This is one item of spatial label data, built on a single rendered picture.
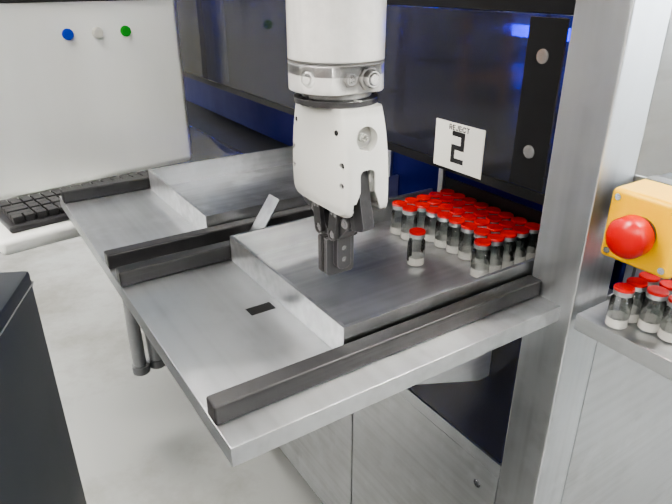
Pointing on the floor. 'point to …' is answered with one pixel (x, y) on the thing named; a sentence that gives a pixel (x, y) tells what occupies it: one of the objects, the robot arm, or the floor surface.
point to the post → (579, 231)
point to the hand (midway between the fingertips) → (335, 252)
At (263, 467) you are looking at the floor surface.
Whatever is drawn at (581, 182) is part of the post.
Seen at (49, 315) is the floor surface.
